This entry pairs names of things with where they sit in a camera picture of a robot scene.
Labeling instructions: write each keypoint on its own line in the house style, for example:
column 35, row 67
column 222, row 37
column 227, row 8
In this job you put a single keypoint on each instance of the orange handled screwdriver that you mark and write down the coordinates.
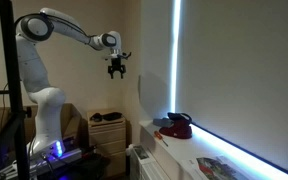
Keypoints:
column 159, row 136

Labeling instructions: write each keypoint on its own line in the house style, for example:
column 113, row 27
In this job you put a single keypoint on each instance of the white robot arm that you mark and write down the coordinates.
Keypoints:
column 32, row 29

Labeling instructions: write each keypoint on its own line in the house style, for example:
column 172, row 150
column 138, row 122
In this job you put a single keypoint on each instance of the white radiator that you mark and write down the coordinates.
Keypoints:
column 146, row 169

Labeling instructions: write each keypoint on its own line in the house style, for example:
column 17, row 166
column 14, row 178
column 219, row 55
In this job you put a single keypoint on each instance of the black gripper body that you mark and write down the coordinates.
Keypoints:
column 116, row 65

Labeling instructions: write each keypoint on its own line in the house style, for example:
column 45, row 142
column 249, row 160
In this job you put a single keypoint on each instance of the robot base platform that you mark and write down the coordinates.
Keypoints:
column 49, row 159

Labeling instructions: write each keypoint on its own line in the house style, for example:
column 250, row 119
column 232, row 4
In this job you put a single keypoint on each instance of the magazine on window sill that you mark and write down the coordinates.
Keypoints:
column 214, row 168

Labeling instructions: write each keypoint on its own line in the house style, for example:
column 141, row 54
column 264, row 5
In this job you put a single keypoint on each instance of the black tripod pole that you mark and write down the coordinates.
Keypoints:
column 14, row 129

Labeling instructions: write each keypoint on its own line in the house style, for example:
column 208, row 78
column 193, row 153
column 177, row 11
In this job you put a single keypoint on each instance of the maroon baseball cap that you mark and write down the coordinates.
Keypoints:
column 180, row 129

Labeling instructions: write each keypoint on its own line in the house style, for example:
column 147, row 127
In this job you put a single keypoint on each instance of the dark navy cap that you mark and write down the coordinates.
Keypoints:
column 179, row 116

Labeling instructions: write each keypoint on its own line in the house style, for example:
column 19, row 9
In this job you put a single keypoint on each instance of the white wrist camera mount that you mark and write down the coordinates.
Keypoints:
column 117, row 54

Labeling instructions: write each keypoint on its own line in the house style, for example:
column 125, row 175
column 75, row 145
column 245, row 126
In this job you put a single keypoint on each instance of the black bowl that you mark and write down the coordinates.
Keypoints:
column 112, row 116

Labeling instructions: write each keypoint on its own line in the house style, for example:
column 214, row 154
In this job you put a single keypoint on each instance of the wooden drawer cabinet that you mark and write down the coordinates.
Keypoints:
column 109, row 138

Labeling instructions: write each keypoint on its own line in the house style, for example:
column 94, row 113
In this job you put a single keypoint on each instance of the light blue folded cloth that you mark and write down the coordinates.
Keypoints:
column 163, row 122

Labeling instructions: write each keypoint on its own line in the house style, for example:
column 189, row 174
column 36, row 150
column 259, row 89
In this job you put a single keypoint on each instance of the booklet on radiator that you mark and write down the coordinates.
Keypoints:
column 140, row 152

